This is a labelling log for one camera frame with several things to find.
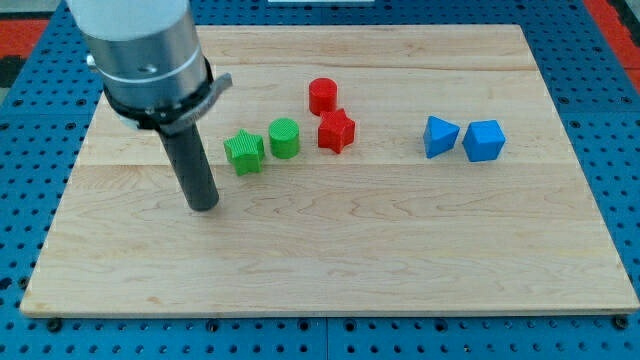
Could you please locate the blue triangular prism block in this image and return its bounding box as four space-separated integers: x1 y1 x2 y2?
423 116 460 158

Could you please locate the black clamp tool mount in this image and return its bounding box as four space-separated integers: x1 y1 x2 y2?
86 54 233 135

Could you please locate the blue cube block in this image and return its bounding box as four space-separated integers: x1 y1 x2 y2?
462 120 506 162

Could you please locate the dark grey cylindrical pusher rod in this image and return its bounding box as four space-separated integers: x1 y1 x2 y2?
159 125 219 211

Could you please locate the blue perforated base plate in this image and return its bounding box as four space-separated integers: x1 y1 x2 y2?
1 1 639 359

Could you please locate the red star block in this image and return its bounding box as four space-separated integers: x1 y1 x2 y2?
317 109 356 154

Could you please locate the red cylinder block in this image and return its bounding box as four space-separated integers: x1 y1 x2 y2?
308 78 338 115

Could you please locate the green cylinder block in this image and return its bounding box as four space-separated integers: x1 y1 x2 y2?
268 118 300 159

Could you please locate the green star block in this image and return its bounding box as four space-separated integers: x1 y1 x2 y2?
223 129 265 176

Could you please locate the light wooden board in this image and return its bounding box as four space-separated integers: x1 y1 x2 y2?
20 25 639 318

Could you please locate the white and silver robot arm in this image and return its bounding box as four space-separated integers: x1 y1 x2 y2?
67 0 232 211

